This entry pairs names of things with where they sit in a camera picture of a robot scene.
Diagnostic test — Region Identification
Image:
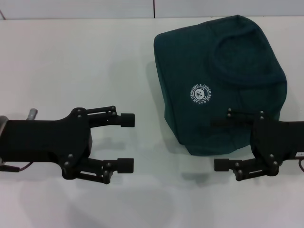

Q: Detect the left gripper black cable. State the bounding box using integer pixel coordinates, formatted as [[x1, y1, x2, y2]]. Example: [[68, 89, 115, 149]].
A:
[[0, 161, 34, 173]]

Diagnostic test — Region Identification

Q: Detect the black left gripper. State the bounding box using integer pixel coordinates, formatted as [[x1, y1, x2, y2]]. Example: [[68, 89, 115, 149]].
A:
[[4, 107, 94, 179]]

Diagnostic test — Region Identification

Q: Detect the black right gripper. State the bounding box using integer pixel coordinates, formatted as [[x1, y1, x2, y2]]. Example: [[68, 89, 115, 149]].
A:
[[210, 108, 304, 182]]

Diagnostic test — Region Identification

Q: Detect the dark teal insulated bag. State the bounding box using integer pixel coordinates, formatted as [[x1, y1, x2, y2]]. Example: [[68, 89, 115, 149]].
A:
[[153, 14, 288, 157]]

